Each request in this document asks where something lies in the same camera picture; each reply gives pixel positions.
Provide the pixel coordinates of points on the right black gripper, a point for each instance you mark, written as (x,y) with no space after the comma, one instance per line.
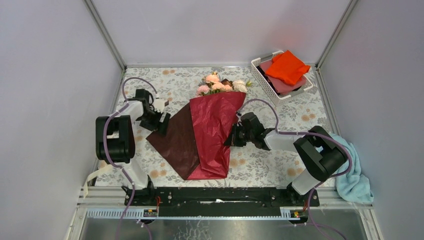
(232,140)

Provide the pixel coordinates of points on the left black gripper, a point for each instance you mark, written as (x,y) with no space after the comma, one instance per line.
(163,127)

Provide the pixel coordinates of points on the dark red wrapping paper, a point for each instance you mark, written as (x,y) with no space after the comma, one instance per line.
(194,143)

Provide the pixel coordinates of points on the white fake rose stem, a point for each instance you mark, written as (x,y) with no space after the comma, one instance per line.
(241,86)

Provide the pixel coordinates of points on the white plastic basket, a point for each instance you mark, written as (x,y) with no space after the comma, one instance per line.
(276,99)

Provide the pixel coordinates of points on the pink fake flower stem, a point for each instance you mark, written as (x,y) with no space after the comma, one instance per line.
(213,84)

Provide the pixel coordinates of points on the cream ribbon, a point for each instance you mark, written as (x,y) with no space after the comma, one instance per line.
(85,188)

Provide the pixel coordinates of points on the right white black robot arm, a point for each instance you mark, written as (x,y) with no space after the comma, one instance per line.
(321,155)

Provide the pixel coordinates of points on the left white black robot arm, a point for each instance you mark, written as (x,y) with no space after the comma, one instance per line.
(115,137)

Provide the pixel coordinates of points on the floral tablecloth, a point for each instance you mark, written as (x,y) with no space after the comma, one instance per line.
(248,166)

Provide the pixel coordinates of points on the pink cloth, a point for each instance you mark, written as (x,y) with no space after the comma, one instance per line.
(280,87)

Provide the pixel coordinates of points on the orange cloth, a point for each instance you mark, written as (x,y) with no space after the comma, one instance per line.
(287,68)

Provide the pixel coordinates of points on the light blue towel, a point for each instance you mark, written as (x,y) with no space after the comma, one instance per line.
(353,186)

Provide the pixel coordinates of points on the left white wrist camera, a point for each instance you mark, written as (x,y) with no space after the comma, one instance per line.
(159,104)

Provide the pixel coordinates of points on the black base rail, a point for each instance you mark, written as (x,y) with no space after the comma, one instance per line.
(218,201)

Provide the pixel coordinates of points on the aluminium frame rail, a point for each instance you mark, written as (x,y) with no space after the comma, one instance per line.
(108,202)

